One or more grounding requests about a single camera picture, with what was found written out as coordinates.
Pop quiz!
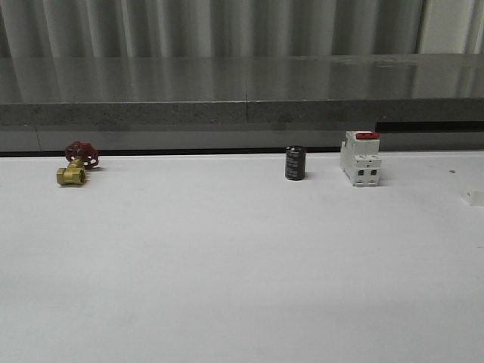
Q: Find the white half pipe clamp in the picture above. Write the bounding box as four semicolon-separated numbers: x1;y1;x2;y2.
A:
463;187;484;206

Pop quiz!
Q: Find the black cylindrical capacitor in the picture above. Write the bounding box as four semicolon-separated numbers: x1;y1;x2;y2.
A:
285;145;306;181

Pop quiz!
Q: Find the grey stone counter ledge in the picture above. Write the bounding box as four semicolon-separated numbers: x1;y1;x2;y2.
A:
1;54;483;132

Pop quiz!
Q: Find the brass valve red handwheel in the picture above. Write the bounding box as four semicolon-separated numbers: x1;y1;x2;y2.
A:
56;141;99;186

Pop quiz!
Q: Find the white circuit breaker red switch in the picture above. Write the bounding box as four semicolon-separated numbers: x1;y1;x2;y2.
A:
340;130;382;187

